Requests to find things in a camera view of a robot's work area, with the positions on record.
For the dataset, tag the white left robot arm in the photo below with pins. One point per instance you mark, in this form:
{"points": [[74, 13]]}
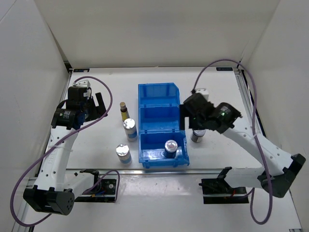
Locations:
{"points": [[50, 192]]}

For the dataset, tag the left side aluminium rail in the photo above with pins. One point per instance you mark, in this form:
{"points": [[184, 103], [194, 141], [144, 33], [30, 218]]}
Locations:
{"points": [[58, 119]]}

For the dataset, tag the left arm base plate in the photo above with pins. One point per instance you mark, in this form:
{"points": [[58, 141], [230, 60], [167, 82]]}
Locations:
{"points": [[103, 188]]}

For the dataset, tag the sauce jar white lid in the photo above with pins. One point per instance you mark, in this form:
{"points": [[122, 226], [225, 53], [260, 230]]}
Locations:
{"points": [[171, 147], [197, 135]]}

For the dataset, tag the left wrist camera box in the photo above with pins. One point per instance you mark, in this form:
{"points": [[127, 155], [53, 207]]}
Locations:
{"points": [[82, 83]]}

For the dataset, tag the white bead jar near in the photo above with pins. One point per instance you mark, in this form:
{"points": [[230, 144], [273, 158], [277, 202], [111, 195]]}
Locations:
{"points": [[124, 154]]}

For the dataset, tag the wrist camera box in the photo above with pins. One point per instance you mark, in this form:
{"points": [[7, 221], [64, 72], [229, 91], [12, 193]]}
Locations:
{"points": [[203, 91], [82, 83]]}

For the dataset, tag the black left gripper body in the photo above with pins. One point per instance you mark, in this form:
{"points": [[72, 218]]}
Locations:
{"points": [[88, 108]]}

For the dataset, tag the white bead jar far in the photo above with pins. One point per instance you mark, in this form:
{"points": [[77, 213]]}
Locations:
{"points": [[130, 129]]}

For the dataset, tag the yellow label bottle left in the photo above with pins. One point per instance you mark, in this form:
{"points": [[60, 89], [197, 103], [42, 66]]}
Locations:
{"points": [[124, 111]]}

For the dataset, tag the aluminium table edge rail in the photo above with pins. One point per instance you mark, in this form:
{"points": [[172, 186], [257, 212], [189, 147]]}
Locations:
{"points": [[161, 171]]}

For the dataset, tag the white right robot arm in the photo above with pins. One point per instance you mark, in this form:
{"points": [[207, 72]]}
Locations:
{"points": [[278, 168]]}

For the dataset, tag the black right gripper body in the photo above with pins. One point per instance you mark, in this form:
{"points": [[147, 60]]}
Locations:
{"points": [[195, 123]]}

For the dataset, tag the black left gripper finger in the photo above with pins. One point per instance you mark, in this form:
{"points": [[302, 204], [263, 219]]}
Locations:
{"points": [[99, 99], [99, 111]]}

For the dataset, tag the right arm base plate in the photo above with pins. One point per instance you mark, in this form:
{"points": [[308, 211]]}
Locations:
{"points": [[216, 192]]}

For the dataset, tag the blue three-compartment plastic bin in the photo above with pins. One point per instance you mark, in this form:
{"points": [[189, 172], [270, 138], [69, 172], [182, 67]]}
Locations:
{"points": [[159, 116]]}

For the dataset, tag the white bead jar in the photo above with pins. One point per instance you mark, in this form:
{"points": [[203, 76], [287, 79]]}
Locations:
{"points": [[124, 154], [130, 129]]}

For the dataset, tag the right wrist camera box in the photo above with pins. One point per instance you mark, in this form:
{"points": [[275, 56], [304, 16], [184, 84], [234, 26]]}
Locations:
{"points": [[203, 91]]}

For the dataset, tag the right side aluminium rail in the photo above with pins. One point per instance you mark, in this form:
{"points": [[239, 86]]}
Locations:
{"points": [[248, 102]]}

